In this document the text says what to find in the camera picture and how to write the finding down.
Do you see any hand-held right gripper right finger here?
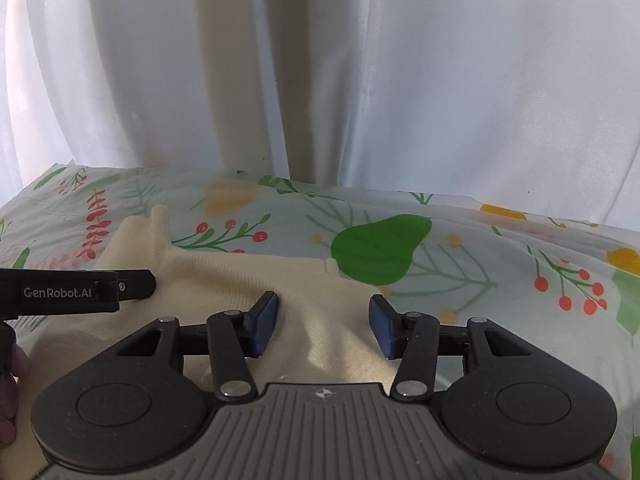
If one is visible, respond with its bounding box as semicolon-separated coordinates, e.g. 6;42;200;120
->
368;294;532;402

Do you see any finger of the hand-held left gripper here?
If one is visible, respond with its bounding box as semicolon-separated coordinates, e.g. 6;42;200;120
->
116;269;157;303

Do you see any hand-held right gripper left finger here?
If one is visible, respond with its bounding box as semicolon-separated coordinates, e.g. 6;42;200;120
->
116;291;279;403

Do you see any cream knit garment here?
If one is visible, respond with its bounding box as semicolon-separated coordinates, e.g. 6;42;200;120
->
0;205;398;466

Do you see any person's left hand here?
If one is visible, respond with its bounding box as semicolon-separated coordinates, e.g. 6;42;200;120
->
0;344;32;447

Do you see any floral printed bed sheet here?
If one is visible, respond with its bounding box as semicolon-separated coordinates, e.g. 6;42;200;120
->
0;162;640;480

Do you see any white curtain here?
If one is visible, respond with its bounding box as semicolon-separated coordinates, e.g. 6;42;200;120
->
0;0;640;241

